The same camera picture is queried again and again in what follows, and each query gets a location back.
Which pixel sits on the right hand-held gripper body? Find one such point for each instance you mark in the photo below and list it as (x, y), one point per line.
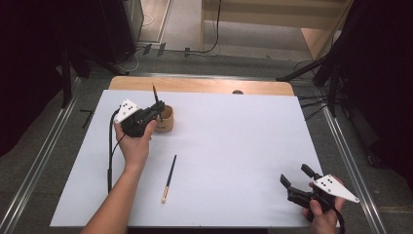
(334, 190)

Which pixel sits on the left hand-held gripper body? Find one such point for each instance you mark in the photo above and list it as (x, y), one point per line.
(134, 122)

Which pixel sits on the tan bear pen holder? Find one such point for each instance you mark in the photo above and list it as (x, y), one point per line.
(167, 122)

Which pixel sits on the black pencil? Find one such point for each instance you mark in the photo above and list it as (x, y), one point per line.
(169, 178)
(156, 96)

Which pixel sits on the person's left hand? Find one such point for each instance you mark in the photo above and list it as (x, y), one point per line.
(134, 149)

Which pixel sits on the person's right hand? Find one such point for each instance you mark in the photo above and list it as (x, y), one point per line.
(324, 222)

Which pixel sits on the wooden table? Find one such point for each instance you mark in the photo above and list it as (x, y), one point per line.
(195, 86)

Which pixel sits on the black floor tape strip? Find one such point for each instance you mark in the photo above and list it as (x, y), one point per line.
(147, 49)

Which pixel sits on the black metal stand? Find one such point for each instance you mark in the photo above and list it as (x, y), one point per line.
(331, 84)
(66, 78)

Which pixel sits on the dark table grommet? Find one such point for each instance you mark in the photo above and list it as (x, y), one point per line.
(238, 92)

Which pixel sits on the black cabinet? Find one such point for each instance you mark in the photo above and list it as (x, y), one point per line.
(120, 26)

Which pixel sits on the black curtain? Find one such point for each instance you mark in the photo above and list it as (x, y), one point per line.
(383, 81)
(29, 65)

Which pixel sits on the light wooden board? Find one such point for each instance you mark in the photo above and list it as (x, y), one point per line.
(316, 40)

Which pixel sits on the light wooden cabinet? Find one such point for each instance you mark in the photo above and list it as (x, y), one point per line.
(259, 13)

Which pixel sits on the aluminium floor rail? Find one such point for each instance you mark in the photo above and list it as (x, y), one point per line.
(35, 169)
(354, 169)

